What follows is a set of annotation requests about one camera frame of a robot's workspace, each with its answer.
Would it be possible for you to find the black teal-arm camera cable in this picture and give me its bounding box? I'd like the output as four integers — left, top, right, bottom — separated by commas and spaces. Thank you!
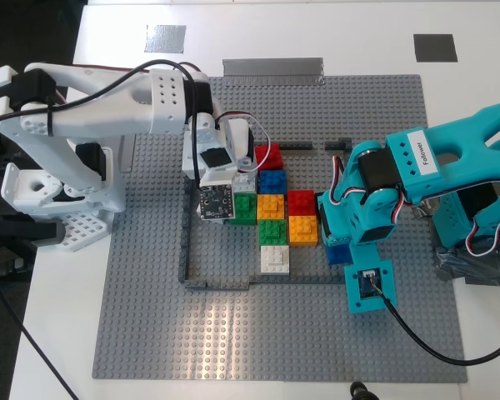
370, 278, 500, 368

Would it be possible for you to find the silver tape square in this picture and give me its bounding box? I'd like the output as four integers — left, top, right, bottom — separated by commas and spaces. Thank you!
144, 24, 188, 54

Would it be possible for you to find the dark grey tape square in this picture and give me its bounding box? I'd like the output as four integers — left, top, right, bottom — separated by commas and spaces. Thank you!
412, 33, 458, 63

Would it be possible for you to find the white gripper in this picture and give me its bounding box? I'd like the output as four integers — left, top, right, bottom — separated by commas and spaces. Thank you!
182, 117, 260, 175

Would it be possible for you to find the black wrist camera board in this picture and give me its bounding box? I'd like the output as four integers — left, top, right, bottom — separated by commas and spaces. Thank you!
196, 168, 238, 223

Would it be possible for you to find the grey duct tape strip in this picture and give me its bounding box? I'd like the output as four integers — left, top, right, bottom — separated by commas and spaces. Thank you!
117, 133, 135, 173
222, 57, 327, 88

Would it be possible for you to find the orange Lego cube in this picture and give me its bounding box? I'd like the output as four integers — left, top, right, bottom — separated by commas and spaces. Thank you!
257, 193, 286, 221
288, 215, 320, 248

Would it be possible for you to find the white Lego cube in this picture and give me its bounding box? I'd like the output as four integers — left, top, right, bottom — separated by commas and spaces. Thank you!
232, 169, 259, 195
260, 245, 291, 275

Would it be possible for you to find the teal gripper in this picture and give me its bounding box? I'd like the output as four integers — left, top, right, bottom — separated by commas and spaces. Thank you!
316, 187, 401, 248

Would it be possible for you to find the grey Lego baseplate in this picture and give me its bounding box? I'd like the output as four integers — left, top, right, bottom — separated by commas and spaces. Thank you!
91, 73, 469, 383

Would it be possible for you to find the blue Lego cube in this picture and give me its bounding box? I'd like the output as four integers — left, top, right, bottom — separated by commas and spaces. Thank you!
324, 243, 353, 267
257, 169, 288, 196

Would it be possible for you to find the black table clamp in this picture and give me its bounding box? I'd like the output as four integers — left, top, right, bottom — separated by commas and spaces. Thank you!
0, 216, 66, 276

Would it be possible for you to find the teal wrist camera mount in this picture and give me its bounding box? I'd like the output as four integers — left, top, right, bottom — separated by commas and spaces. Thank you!
343, 244, 396, 314

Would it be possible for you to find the black white-arm camera cable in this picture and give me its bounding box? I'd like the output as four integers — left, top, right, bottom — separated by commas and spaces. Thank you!
0, 60, 205, 400

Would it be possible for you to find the green Lego cube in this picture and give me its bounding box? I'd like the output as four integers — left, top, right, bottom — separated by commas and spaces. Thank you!
229, 192, 259, 226
258, 219, 289, 248

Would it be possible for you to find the black stand knob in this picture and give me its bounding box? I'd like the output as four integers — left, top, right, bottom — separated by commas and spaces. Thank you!
348, 380, 381, 400

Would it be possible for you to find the crumpled grey tape piece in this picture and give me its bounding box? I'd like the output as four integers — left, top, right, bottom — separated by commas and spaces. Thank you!
407, 199, 443, 220
432, 245, 500, 288

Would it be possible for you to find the red Lego cube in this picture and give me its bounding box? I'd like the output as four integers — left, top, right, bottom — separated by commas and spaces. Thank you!
254, 143, 285, 171
287, 189, 318, 217

